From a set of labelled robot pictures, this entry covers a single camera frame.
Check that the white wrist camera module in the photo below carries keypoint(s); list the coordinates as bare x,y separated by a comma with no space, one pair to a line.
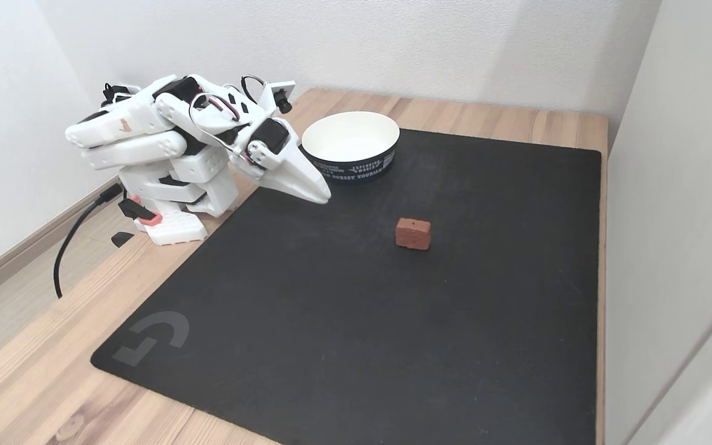
280,93

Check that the black and red clamp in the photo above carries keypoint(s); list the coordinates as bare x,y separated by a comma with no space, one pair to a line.
136,210

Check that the red brick toy block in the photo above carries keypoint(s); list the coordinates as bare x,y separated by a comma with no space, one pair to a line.
413,233

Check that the white bowl dark blue outside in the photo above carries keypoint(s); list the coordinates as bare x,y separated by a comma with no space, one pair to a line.
350,139

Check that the black desk mat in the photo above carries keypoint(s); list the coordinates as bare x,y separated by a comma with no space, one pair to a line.
362,321

